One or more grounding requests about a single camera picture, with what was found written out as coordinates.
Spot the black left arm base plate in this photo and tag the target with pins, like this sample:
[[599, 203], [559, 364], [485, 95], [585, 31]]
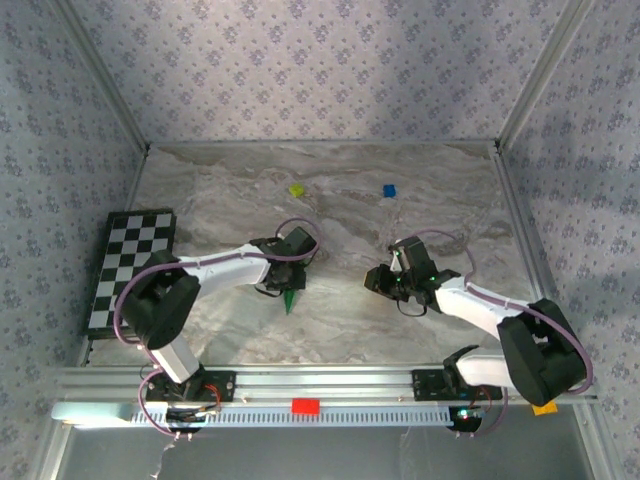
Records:
[[225, 385]]

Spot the black and white checkerboard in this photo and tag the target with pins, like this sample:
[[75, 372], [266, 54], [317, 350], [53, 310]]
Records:
[[125, 250]]

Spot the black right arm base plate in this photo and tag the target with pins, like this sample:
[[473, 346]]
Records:
[[425, 385]]

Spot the green paper sheet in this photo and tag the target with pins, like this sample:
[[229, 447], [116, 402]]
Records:
[[292, 301]]

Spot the aluminium corner post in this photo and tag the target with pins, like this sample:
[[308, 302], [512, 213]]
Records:
[[103, 75], [540, 75]]

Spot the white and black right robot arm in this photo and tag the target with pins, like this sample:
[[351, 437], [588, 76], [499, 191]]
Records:
[[545, 350]]

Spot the blue toy brick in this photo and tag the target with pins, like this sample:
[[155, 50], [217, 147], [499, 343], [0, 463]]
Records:
[[389, 190]]

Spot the orange toy brick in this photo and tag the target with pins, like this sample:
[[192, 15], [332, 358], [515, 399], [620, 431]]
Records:
[[546, 410]]

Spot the red toy brick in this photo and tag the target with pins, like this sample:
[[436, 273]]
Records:
[[305, 406]]

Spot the lime green toy brick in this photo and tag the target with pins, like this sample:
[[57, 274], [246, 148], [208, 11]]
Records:
[[297, 190]]

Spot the thin aluminium rear rail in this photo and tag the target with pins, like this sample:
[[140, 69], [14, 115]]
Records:
[[325, 143]]

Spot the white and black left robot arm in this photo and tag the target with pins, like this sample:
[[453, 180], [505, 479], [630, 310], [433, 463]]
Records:
[[160, 305]]

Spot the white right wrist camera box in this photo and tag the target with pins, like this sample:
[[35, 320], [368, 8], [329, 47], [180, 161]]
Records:
[[395, 248]]

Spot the long aluminium mounting rail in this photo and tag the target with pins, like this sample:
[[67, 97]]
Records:
[[325, 382]]

